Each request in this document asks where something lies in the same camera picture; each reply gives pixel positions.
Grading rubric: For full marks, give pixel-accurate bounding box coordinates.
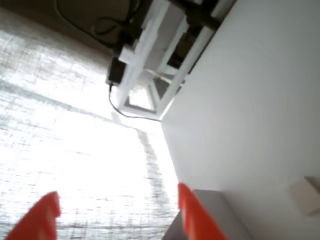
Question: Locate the white foam cuboid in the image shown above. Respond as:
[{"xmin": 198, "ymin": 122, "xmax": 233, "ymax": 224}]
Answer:
[{"xmin": 289, "ymin": 175, "xmax": 320, "ymax": 219}]

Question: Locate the black power adapter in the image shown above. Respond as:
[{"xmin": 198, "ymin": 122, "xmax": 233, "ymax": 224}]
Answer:
[{"xmin": 106, "ymin": 56, "xmax": 128, "ymax": 87}]

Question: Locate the white cardboard bin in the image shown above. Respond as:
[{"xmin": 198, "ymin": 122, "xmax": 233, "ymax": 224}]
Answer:
[{"xmin": 162, "ymin": 188, "xmax": 242, "ymax": 240}]

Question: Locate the orange gripper finger with sticker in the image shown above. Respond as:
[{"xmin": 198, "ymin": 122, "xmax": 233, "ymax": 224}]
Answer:
[{"xmin": 4, "ymin": 190, "xmax": 62, "ymax": 240}]

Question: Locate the looped thin black cable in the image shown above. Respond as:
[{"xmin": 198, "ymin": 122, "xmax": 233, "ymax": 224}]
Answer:
[{"xmin": 92, "ymin": 0, "xmax": 142, "ymax": 37}]

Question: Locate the white shelf frame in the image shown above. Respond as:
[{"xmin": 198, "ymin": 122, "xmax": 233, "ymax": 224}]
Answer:
[{"xmin": 117, "ymin": 0, "xmax": 237, "ymax": 121}]

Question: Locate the plain orange gripper finger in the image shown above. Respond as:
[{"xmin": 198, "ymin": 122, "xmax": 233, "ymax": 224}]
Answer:
[{"xmin": 177, "ymin": 182, "xmax": 228, "ymax": 240}]

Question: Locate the long thin black cable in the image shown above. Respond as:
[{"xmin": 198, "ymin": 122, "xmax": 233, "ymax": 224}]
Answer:
[{"xmin": 55, "ymin": 0, "xmax": 118, "ymax": 50}]

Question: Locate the thin black adapter cable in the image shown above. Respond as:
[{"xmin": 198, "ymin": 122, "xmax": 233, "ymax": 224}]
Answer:
[{"xmin": 108, "ymin": 84, "xmax": 162, "ymax": 123}]

